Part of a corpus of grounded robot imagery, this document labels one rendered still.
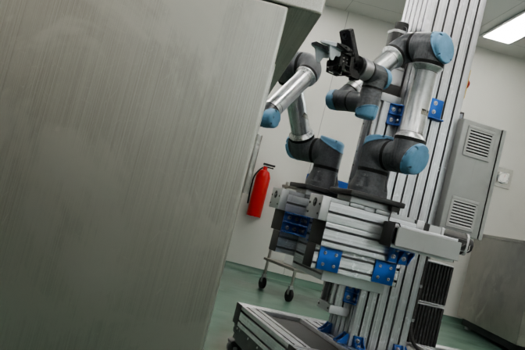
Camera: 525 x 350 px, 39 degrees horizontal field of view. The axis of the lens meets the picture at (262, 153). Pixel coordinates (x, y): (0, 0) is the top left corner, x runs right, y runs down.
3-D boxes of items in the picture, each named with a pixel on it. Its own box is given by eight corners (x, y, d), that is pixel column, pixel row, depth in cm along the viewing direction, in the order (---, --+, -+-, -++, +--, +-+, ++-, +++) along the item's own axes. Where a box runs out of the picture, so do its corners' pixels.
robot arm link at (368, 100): (355, 119, 263) (363, 90, 263) (380, 122, 254) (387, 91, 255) (341, 113, 258) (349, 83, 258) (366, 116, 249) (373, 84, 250)
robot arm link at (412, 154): (394, 174, 281) (427, 37, 284) (426, 180, 269) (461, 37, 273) (375, 167, 273) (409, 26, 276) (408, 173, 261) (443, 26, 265)
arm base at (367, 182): (376, 198, 290) (381, 173, 290) (393, 201, 275) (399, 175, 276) (341, 189, 286) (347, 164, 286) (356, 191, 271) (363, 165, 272)
